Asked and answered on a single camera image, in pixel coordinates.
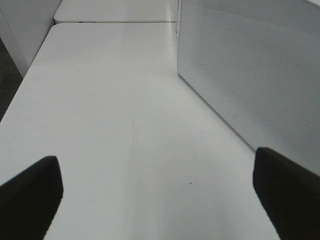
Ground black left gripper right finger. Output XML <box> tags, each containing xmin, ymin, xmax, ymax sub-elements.
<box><xmin>252</xmin><ymin>147</ymin><xmax>320</xmax><ymax>240</ymax></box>

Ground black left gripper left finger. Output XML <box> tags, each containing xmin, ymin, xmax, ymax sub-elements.
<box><xmin>0</xmin><ymin>156</ymin><xmax>64</xmax><ymax>240</ymax></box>

